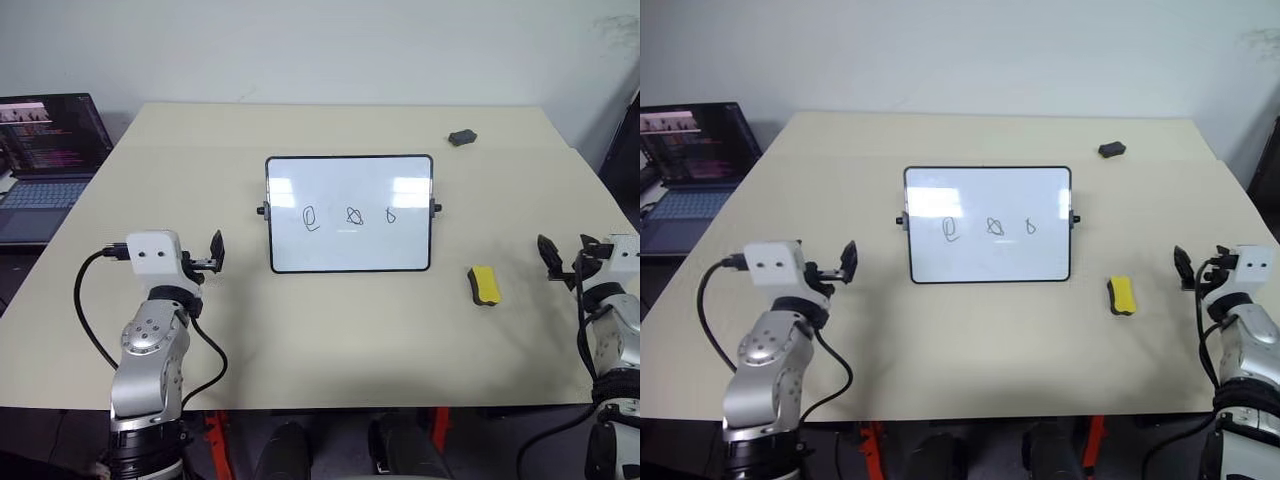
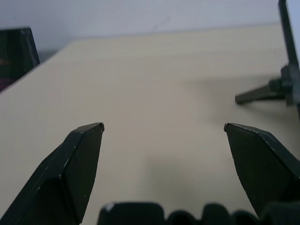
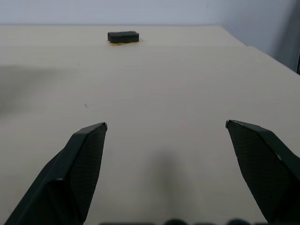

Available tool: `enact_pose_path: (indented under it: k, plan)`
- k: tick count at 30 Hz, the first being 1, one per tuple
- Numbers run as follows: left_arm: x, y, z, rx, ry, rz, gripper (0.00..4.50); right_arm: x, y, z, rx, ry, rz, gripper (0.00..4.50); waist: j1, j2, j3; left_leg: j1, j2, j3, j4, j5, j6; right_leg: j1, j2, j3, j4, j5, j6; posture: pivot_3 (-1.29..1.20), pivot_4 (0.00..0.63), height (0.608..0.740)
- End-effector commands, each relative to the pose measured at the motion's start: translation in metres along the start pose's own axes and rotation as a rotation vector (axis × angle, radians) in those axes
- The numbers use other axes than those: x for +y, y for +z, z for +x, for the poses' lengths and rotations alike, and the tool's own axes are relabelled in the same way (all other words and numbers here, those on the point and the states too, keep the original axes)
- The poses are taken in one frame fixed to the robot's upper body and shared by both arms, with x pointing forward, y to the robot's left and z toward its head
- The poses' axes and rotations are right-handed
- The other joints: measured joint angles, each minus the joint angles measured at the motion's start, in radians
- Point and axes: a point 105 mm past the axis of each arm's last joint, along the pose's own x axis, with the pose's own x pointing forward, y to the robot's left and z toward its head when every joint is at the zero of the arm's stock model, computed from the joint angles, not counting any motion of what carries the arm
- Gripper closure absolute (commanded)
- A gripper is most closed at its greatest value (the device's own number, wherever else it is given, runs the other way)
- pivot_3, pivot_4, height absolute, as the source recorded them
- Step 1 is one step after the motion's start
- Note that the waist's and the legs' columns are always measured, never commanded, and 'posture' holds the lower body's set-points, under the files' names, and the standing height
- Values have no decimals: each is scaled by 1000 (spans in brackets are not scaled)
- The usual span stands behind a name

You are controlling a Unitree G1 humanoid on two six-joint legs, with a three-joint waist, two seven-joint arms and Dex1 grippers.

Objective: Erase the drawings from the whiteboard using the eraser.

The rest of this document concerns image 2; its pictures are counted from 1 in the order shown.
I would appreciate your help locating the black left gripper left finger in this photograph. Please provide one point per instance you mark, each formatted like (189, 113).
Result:
(58, 178)

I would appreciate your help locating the black whiteboard stand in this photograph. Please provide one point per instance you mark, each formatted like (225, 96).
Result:
(287, 72)

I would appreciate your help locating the black box with dark print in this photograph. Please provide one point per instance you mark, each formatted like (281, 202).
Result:
(15, 56)

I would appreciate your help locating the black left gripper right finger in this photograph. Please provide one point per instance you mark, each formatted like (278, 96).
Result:
(264, 171)

